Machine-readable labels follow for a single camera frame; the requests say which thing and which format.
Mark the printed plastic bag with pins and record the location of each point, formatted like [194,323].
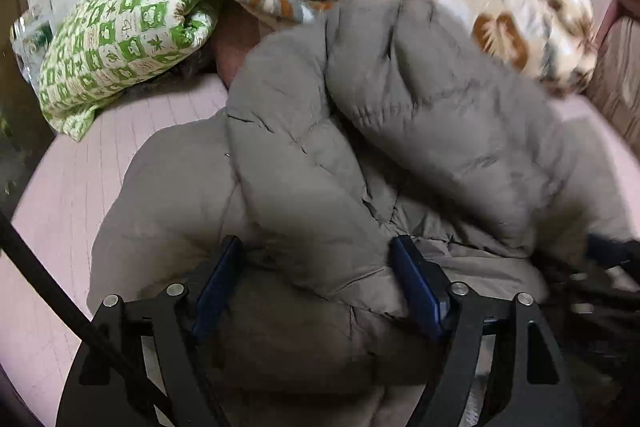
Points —
[30,42]

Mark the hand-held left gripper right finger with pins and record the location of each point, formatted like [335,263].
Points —
[415,287]

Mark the grey quilted jacket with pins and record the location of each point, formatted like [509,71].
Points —
[300,182]

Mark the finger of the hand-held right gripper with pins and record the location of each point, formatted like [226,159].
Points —
[610,249]
[595,294]

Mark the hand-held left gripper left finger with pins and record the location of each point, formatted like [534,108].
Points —
[217,287]

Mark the striped floral cushion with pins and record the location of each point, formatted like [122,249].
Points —
[620,77]

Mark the green checked pillow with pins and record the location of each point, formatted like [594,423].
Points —
[115,47]

